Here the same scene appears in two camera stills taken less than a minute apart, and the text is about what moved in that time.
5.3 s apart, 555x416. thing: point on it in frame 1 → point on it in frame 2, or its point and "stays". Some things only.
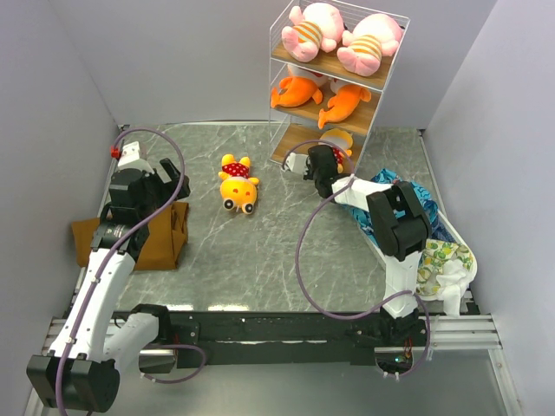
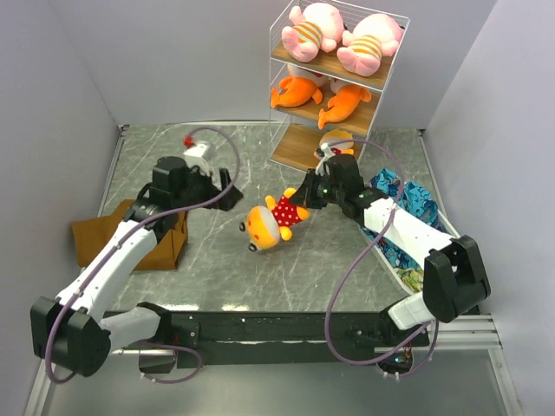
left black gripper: (167, 188) → (211, 190)
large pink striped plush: (373, 36) stays
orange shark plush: (344, 104) stays
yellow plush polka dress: (342, 138) stays
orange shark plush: (297, 92) stays
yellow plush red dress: (238, 189) → (264, 225)
